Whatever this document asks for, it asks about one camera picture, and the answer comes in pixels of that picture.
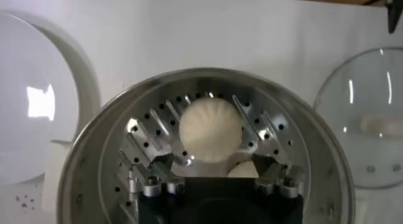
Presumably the white steamed baozi bun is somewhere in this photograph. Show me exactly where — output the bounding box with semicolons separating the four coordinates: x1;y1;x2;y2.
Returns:
178;97;244;164
226;160;259;179

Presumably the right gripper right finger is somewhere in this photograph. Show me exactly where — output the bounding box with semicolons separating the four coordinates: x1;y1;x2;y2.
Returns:
251;153;305;199

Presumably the perforated steel steamer basket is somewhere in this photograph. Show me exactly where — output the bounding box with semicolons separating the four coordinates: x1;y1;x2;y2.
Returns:
56;67;356;224

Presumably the large white plate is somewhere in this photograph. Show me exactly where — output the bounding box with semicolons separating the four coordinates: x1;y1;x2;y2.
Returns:
0;11;101;186

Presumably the oval glass pot lid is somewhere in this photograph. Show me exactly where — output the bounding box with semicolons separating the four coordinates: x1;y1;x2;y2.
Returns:
313;47;403;190

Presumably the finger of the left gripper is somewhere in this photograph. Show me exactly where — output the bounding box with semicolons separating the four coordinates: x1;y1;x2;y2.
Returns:
386;0;403;34

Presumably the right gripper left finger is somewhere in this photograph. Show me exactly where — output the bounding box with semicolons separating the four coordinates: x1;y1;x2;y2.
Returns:
127;152;186;198

